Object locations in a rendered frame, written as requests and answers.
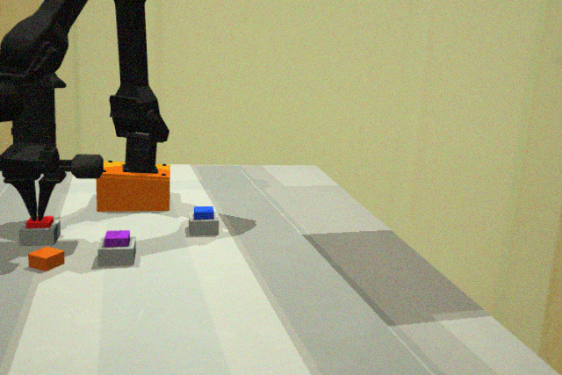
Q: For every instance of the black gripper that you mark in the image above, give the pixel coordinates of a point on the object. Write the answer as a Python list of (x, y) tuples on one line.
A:
[(81, 166)]

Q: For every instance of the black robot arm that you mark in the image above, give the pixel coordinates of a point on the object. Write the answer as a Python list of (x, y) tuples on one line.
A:
[(32, 51)]

